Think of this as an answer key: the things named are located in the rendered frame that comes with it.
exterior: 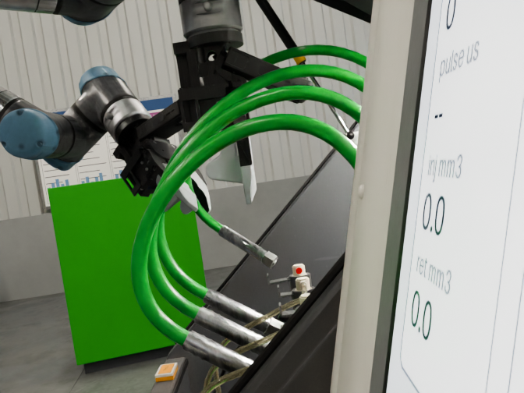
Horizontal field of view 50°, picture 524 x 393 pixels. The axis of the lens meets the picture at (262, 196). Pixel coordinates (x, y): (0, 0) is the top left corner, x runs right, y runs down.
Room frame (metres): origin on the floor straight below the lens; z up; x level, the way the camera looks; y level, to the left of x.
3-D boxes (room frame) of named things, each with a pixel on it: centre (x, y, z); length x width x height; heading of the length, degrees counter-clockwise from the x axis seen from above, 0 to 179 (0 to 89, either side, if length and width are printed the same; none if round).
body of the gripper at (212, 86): (0.72, 0.04, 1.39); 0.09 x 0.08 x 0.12; 89
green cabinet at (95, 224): (4.31, 1.04, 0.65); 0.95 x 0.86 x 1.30; 103
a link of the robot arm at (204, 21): (0.72, 0.03, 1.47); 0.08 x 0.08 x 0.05
